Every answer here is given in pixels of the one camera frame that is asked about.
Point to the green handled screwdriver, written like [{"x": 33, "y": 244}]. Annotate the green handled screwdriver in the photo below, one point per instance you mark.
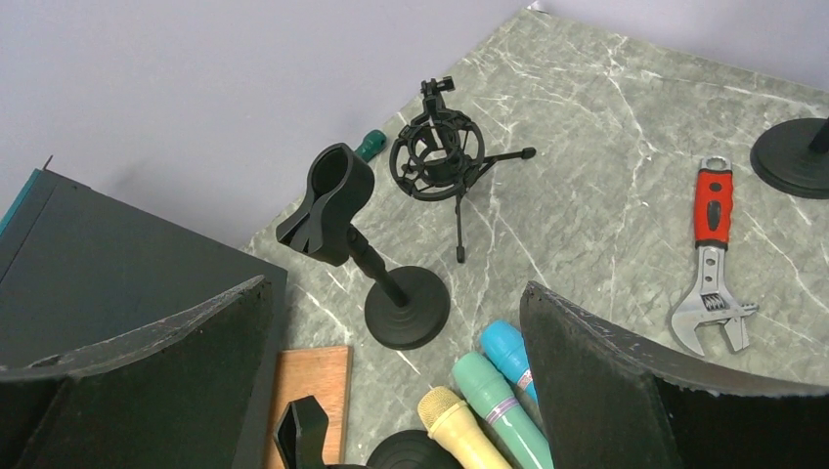
[{"x": 373, "y": 144}]

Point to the black tripod shock mount stand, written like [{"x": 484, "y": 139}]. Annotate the black tripod shock mount stand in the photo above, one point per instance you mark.
[{"x": 440, "y": 154}]

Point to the blue microphone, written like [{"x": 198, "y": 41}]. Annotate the blue microphone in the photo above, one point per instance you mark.
[{"x": 504, "y": 346}]

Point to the dark blue leaning board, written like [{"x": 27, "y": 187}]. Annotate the dark blue leaning board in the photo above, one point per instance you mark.
[{"x": 79, "y": 267}]

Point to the brown wooden block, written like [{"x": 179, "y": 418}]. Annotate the brown wooden block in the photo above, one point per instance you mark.
[{"x": 324, "y": 373}]

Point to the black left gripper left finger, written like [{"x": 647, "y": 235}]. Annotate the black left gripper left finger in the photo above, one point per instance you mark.
[{"x": 170, "y": 394}]

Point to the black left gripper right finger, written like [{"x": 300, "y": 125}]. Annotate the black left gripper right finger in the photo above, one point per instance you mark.
[{"x": 610, "y": 398}]

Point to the beige yellow microphone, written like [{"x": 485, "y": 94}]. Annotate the beige yellow microphone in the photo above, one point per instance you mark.
[{"x": 450, "y": 423}]

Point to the black round base clip stand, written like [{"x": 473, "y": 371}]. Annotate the black round base clip stand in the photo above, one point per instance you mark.
[{"x": 407, "y": 307}]

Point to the teal green microphone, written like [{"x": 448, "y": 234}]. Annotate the teal green microphone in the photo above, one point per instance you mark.
[{"x": 489, "y": 394}]

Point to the black round base clamp stand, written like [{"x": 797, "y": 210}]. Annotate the black round base clamp stand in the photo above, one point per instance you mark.
[{"x": 301, "y": 432}]

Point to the red handled adjustable wrench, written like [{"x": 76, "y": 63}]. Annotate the red handled adjustable wrench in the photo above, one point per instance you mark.
[{"x": 708, "y": 301}]

